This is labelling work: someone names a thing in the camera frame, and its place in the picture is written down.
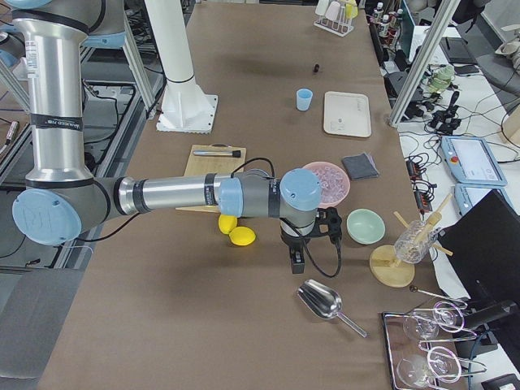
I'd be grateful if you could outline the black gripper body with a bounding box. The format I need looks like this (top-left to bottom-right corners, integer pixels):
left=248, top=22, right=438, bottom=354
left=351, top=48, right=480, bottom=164
left=280, top=207, right=342, bottom=248

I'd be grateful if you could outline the light blue plastic cup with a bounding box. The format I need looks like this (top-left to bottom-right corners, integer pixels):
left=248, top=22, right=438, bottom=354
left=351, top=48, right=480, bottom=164
left=296, top=88, right=314, bottom=111

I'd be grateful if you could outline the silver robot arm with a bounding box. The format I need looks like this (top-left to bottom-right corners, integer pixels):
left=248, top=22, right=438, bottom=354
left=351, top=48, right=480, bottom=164
left=11, top=1, right=342, bottom=274

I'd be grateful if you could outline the pink bowl of ice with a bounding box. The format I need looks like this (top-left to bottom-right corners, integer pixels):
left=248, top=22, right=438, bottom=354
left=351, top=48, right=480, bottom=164
left=303, top=162, right=350, bottom=208

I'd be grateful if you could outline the steel ice scoop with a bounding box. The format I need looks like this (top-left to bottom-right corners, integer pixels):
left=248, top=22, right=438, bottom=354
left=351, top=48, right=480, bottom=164
left=297, top=279, right=369, bottom=338

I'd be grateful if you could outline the wooden cup tree stand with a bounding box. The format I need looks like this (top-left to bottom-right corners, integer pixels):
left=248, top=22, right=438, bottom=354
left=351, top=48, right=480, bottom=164
left=370, top=193, right=453, bottom=288

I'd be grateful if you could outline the green ceramic bowl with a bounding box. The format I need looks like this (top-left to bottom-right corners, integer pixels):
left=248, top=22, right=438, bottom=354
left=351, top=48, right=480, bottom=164
left=346, top=209, right=386, bottom=245

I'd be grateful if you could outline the yellow lemon lower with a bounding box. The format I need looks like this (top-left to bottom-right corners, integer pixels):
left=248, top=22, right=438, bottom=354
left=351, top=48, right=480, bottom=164
left=228, top=226, right=256, bottom=246

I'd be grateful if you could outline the yellow lemon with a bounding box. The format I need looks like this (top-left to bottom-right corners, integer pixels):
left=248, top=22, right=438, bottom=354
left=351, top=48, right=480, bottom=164
left=228, top=226, right=256, bottom=246
left=218, top=214, right=238, bottom=235

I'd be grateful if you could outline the grey folded cloth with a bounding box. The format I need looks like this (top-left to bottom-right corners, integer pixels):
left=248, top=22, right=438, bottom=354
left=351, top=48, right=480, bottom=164
left=341, top=152, right=379, bottom=180

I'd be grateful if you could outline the yellow lemon upper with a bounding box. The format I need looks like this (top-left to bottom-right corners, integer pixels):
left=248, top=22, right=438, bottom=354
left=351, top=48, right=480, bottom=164
left=218, top=214, right=238, bottom=235

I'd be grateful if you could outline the textured clear glass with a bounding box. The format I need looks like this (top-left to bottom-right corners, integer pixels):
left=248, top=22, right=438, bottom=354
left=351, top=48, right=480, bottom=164
left=394, top=220, right=439, bottom=264

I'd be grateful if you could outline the small bar spoon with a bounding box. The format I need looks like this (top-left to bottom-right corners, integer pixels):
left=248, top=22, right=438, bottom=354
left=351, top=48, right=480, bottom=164
left=409, top=285, right=466, bottom=301

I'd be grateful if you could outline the cream rabbit serving tray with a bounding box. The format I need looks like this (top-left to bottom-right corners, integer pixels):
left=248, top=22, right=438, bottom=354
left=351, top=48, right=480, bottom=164
left=323, top=91, right=371, bottom=138

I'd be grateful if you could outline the steel muddler black tip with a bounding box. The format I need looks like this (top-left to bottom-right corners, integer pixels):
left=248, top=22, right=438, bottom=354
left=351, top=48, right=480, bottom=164
left=192, top=149, right=241, bottom=158

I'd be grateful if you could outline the wooden cutting board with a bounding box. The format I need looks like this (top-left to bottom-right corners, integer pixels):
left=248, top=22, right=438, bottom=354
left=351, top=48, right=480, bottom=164
left=175, top=144, right=248, bottom=213

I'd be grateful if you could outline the blue teach pendant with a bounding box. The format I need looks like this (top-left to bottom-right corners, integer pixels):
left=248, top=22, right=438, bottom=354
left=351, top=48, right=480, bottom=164
left=454, top=183, right=497, bottom=216
left=440, top=136, right=508, bottom=187

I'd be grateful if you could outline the upper wine glass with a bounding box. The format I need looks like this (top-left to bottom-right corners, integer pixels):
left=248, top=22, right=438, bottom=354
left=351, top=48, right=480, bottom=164
left=403, top=301, right=465, bottom=340

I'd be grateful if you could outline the black monitor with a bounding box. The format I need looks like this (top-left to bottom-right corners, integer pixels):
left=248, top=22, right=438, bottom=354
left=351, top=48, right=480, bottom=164
left=439, top=190, right=519, bottom=302

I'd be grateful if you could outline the lower wine glass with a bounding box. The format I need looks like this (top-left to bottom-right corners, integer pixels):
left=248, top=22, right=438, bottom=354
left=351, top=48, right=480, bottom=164
left=396, top=346, right=462, bottom=389

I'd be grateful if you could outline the black camera cable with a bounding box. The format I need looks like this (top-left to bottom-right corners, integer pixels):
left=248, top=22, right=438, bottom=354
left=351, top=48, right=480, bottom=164
left=279, top=214, right=343, bottom=279

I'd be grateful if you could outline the wire wine glass rack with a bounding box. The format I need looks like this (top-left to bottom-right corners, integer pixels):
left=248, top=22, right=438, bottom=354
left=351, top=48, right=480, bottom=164
left=381, top=301, right=487, bottom=389

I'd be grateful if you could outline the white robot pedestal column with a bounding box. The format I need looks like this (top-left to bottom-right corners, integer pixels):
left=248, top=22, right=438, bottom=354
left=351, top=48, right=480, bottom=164
left=145, top=0, right=218, bottom=134

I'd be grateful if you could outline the white wire cup rack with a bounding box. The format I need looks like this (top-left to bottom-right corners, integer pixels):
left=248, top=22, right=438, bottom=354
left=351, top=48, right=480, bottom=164
left=314, top=0, right=358, bottom=37

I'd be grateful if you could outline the aluminium frame post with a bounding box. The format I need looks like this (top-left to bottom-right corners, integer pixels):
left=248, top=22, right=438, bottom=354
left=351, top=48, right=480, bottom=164
left=388, top=0, right=460, bottom=128

